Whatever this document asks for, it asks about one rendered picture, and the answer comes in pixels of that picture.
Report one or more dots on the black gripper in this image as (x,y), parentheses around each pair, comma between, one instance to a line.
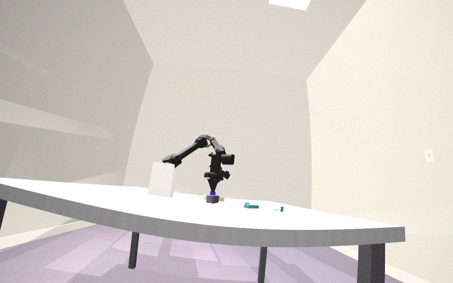
(214,179)

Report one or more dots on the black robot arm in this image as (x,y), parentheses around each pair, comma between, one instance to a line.
(201,142)

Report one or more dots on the light blue rectangular block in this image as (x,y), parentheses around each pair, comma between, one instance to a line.
(251,206)

